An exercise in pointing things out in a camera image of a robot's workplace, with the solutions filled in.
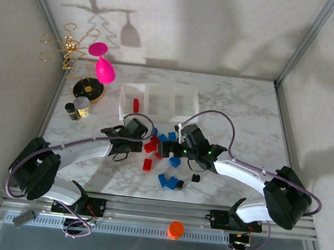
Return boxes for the grey block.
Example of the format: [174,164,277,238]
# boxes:
[12,207,38,230]

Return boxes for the white plastic container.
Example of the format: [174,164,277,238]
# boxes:
[169,83,202,121]
[117,81,149,124]
[141,81,178,123]

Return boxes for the slotted grey cable duct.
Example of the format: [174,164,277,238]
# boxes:
[0,210,231,248]

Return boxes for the orange cylinder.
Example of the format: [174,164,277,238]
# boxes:
[166,220,186,241]

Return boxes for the pink wine glass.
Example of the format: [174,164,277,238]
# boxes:
[84,40,120,86]

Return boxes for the small black spice jar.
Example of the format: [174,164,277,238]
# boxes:
[63,102,82,123]

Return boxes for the grey lid yellow jar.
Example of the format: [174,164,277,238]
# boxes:
[71,95,93,120]

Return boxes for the gold wire glass holder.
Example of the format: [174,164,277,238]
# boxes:
[34,19,113,105]

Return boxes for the aluminium frame post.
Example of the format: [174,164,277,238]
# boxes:
[273,0,334,93]
[2,0,77,138]

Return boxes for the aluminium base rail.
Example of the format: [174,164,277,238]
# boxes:
[0,182,320,246]

